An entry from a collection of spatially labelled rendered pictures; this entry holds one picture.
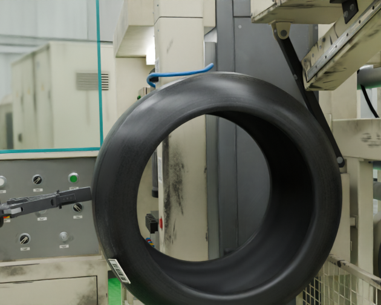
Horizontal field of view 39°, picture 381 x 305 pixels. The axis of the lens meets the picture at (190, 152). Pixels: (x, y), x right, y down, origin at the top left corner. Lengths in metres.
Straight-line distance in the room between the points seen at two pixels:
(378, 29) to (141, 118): 0.55
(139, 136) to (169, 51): 0.48
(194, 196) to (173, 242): 0.15
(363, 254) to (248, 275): 0.40
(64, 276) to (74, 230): 0.16
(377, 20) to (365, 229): 0.70
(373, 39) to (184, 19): 0.54
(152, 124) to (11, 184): 0.89
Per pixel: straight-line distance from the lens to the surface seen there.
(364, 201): 1.67
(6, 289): 1.92
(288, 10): 1.43
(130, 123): 1.13
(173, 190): 1.53
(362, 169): 1.66
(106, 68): 4.74
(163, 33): 1.53
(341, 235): 1.64
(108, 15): 11.15
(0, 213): 1.21
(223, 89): 1.14
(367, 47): 1.34
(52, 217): 1.90
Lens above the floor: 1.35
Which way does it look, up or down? 3 degrees down
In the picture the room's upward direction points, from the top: 1 degrees counter-clockwise
